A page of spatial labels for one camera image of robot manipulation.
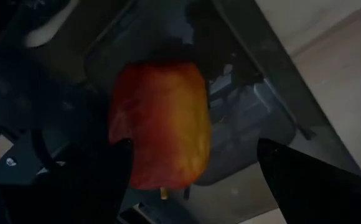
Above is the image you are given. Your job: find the red yellow apple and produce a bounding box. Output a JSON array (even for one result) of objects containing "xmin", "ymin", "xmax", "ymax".
[{"xmin": 108, "ymin": 61, "xmax": 212, "ymax": 200}]

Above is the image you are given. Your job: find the dark grey tray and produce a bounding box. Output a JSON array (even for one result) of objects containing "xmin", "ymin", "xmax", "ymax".
[{"xmin": 24, "ymin": 0, "xmax": 361, "ymax": 224}]

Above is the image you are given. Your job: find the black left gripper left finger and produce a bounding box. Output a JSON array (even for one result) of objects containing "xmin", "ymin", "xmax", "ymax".
[{"xmin": 0, "ymin": 138, "xmax": 134, "ymax": 224}]

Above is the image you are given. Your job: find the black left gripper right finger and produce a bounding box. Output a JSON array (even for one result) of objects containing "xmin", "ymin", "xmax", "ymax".
[{"xmin": 256, "ymin": 138, "xmax": 361, "ymax": 224}]

